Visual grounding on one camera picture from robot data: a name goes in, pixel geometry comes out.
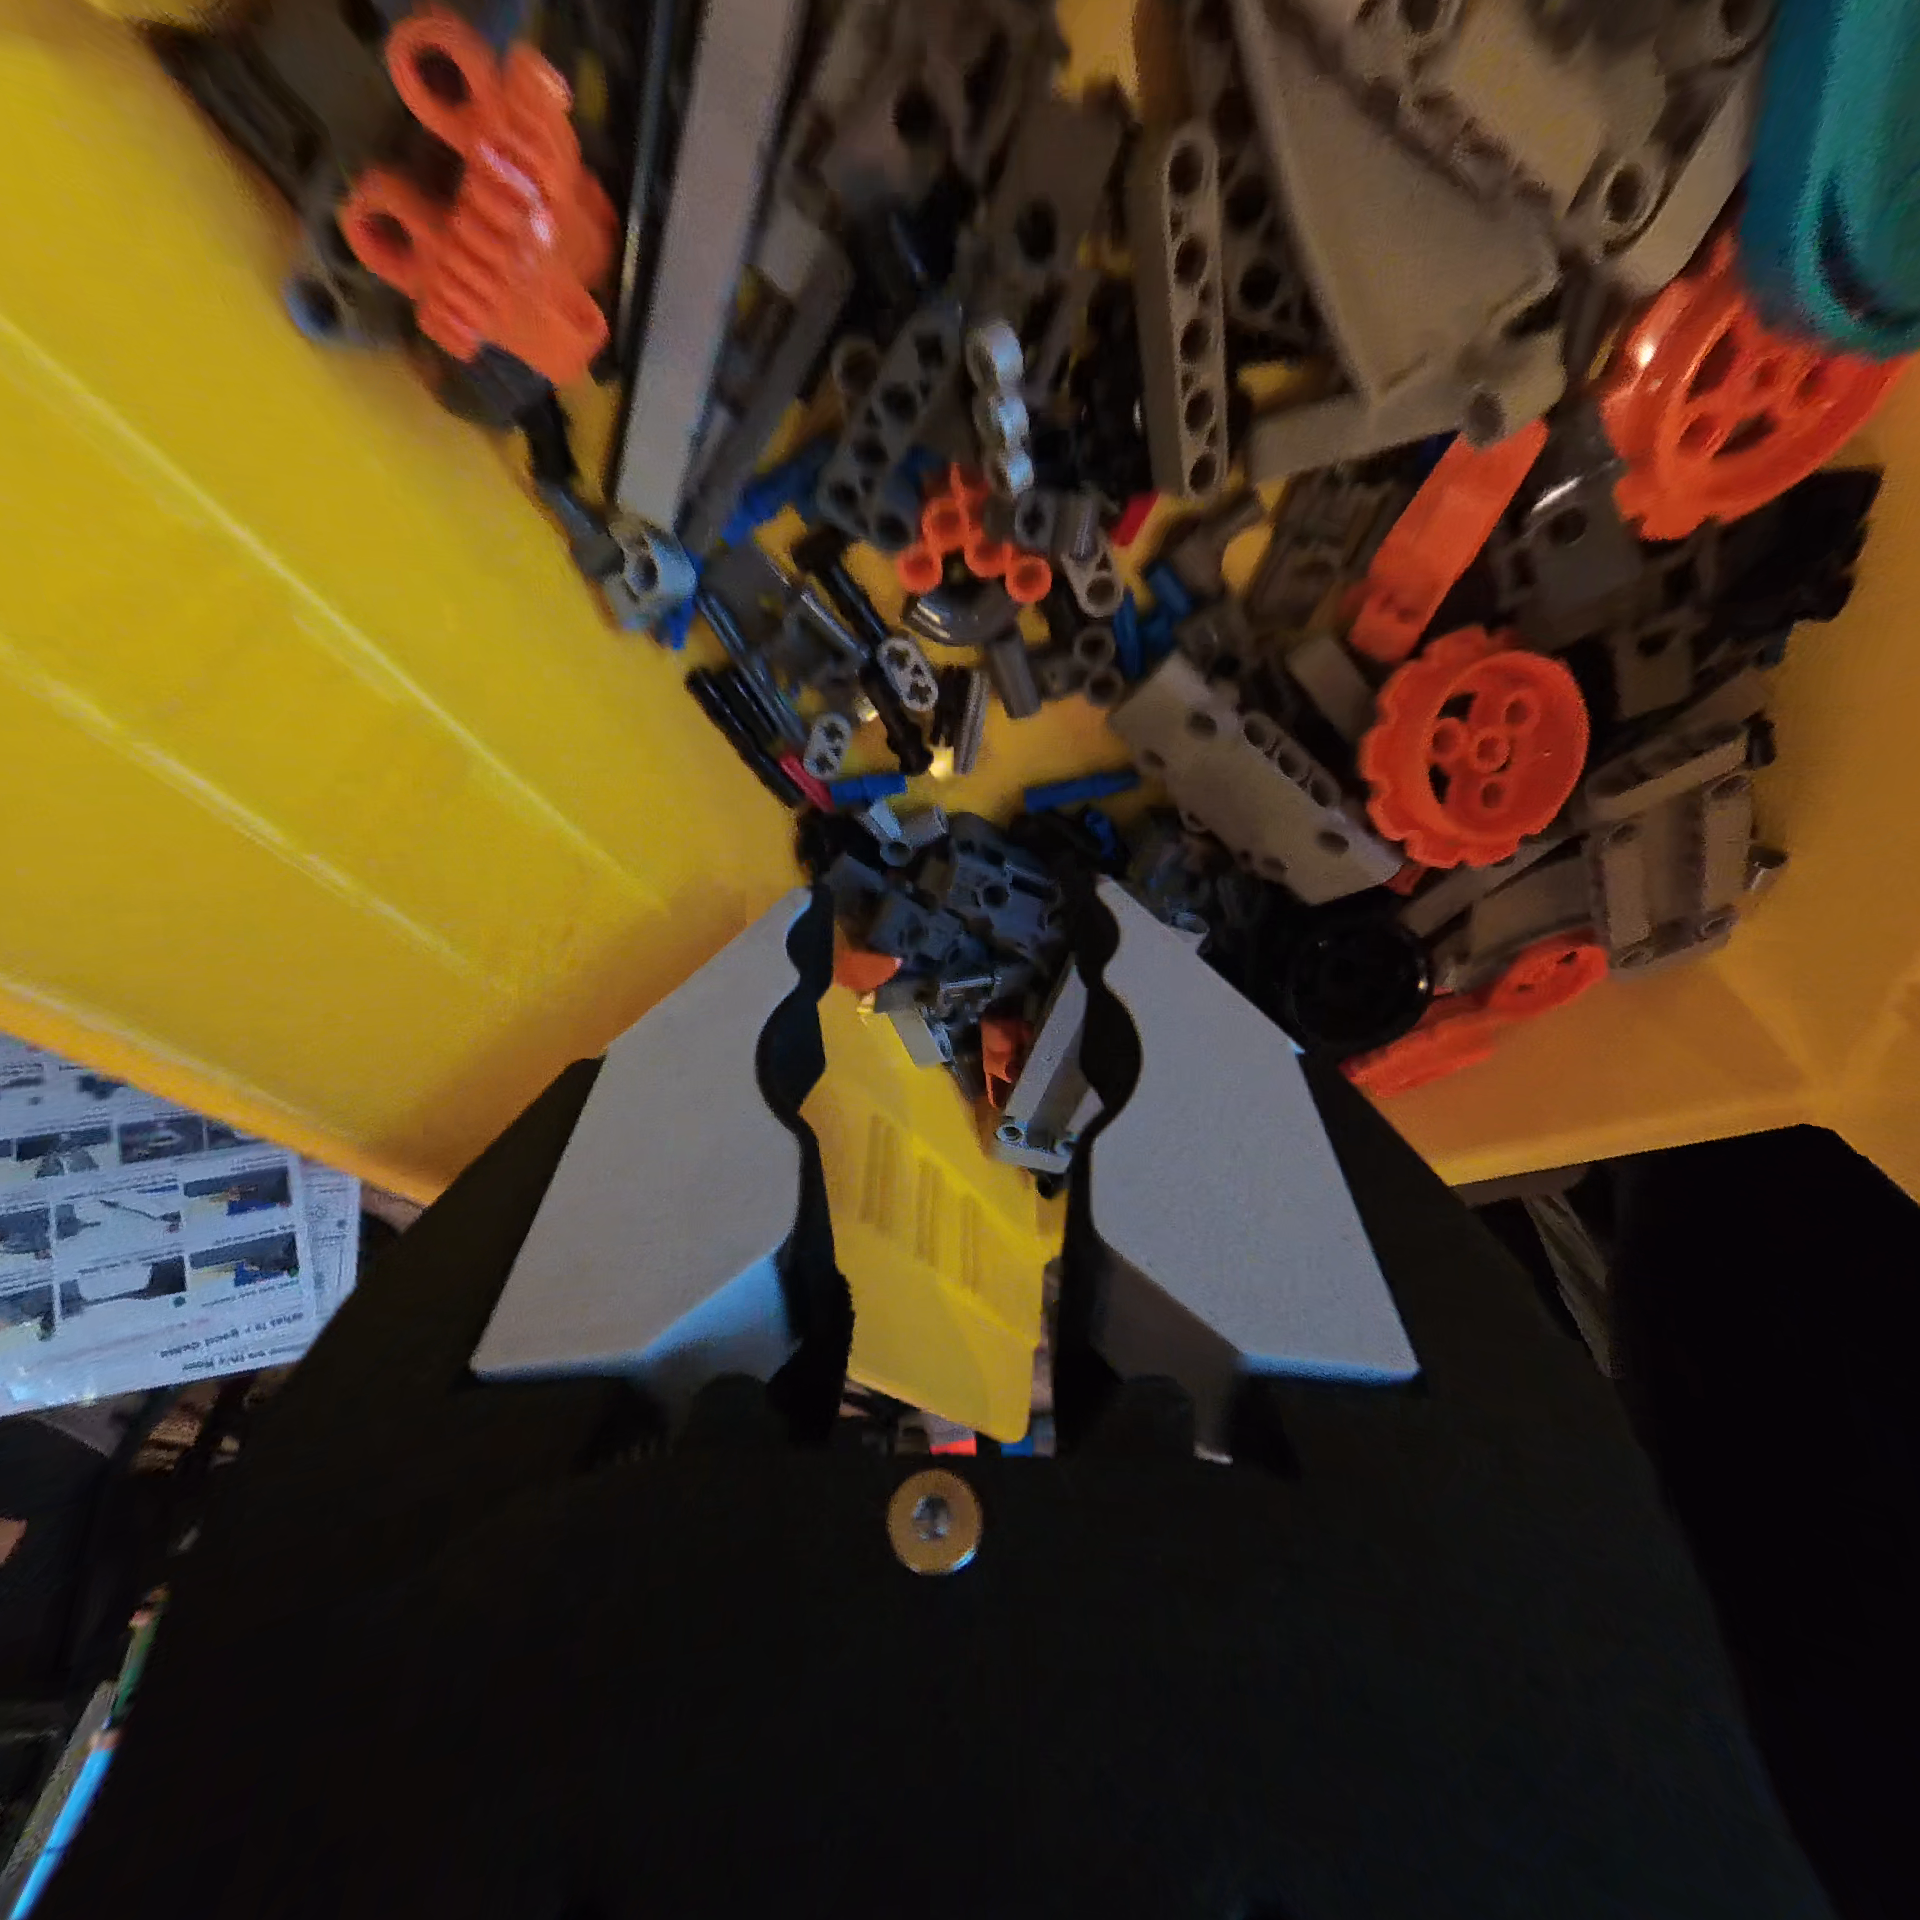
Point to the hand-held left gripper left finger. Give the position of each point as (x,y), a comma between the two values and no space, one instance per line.
(658,1202)

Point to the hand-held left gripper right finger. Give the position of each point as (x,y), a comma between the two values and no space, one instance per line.
(1244,1202)

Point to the yellow plastic bin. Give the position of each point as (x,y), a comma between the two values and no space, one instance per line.
(300,674)

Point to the pile of building parts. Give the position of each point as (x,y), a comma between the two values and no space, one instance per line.
(1125,526)

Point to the printed paper sheet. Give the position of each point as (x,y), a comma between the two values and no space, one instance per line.
(150,1231)

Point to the orange curved holed liftarm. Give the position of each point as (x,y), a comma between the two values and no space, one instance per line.
(1440,539)

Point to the small orange cross connector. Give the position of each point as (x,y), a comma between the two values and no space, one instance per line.
(974,539)

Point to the large orange toothed sprocket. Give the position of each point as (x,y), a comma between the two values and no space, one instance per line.
(1724,405)

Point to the orange looped connector piece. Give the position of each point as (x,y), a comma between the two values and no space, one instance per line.
(496,212)

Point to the teal plastic tool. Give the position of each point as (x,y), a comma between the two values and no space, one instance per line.
(1838,179)

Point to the long light grey frame beam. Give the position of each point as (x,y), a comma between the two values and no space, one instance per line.
(1680,870)

